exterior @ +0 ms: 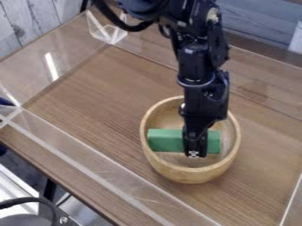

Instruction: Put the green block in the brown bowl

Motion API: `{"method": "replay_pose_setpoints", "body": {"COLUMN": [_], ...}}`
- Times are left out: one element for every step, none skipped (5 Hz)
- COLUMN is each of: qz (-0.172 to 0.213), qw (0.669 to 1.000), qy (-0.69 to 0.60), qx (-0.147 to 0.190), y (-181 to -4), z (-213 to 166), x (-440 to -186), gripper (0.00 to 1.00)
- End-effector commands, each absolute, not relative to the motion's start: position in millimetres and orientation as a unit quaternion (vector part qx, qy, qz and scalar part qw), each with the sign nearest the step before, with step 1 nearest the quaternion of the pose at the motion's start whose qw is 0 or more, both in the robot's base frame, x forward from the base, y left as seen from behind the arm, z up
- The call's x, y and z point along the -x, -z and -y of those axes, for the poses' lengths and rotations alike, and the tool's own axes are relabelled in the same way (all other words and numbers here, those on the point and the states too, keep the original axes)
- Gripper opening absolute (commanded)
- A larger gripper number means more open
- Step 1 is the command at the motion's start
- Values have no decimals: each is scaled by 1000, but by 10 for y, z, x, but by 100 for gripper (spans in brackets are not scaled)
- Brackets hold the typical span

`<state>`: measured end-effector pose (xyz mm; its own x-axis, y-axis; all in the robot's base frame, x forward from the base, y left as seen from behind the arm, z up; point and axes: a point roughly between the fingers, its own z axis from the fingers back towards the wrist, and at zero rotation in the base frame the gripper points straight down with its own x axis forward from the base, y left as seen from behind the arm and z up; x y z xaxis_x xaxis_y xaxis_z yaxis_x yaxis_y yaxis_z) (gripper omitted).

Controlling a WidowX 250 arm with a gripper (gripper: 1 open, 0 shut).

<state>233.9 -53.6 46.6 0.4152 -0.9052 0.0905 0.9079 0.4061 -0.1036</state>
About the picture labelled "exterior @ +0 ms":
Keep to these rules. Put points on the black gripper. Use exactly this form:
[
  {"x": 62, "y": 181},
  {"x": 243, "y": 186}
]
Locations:
[{"x": 205, "y": 100}]

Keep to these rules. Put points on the green rectangular block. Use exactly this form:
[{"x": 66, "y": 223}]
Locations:
[{"x": 167, "y": 140}]

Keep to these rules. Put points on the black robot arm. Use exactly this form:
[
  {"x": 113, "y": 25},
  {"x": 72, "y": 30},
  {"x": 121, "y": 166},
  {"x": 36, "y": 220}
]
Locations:
[{"x": 191, "y": 24}]

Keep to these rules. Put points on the brown wooden bowl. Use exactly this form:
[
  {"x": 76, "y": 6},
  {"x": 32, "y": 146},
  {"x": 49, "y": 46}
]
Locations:
[{"x": 191, "y": 172}]

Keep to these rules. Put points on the clear acrylic tray walls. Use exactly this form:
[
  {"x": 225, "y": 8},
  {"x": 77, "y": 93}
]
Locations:
[{"x": 80, "y": 94}]

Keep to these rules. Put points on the white object at right edge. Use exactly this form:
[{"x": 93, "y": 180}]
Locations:
[{"x": 295, "y": 44}]

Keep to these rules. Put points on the black metal bracket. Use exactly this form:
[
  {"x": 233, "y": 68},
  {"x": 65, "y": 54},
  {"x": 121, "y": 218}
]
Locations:
[{"x": 53, "y": 214}]

